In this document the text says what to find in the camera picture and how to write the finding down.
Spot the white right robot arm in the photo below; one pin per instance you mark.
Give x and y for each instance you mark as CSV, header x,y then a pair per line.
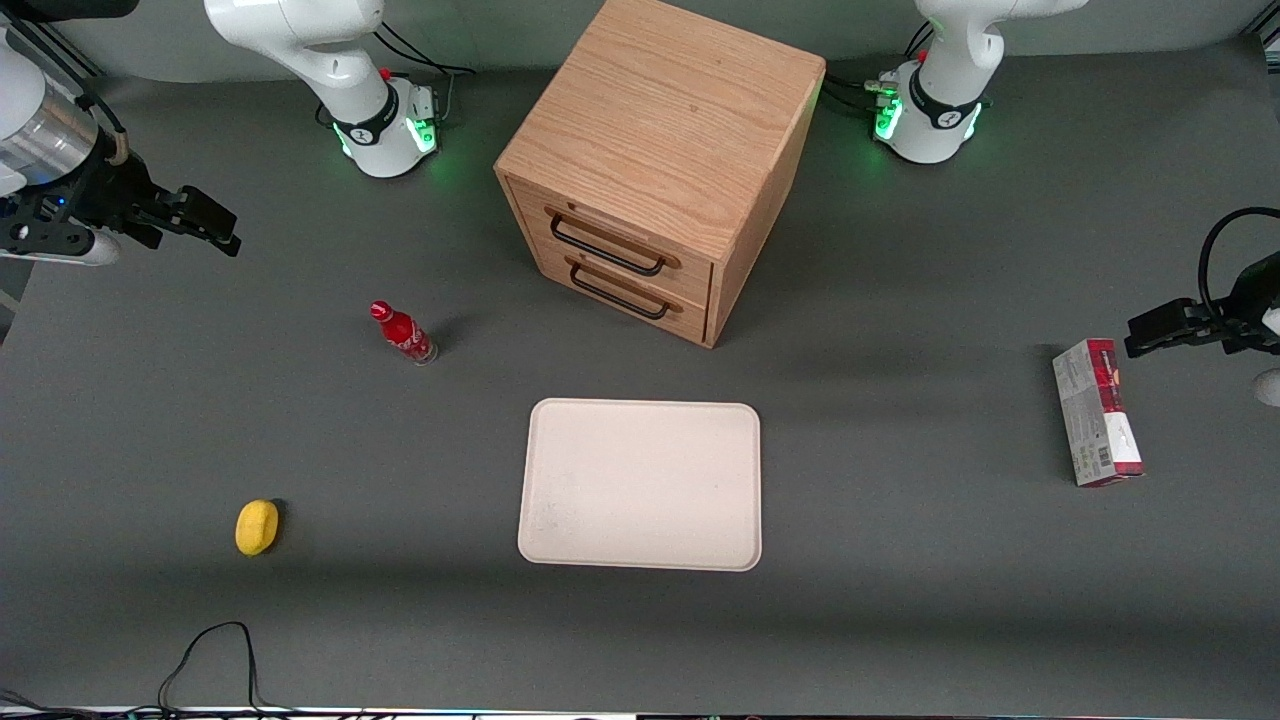
x,y
300,40

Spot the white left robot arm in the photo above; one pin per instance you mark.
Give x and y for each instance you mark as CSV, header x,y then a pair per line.
x,y
945,100

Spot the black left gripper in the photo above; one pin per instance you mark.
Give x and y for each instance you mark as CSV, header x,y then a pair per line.
x,y
1243,306

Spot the yellow lemon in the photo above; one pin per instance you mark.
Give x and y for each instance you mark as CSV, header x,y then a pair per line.
x,y
256,527

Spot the oak wooden cabinet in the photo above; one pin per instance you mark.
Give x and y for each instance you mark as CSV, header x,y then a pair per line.
x,y
660,110

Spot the cream plastic tray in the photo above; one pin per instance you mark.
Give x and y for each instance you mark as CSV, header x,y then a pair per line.
x,y
640,485

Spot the wooden drawer with keyhole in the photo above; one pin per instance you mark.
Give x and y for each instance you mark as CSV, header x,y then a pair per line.
x,y
690,275

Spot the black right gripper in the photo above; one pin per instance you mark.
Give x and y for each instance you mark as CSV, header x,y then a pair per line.
x,y
108,190

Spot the grey red carton box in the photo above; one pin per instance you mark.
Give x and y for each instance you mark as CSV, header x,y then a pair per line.
x,y
1095,415

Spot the red soda bottle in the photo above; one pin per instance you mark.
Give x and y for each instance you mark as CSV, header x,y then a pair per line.
x,y
405,335

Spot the plain wooden drawer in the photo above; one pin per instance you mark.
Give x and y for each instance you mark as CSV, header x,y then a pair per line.
x,y
560,265

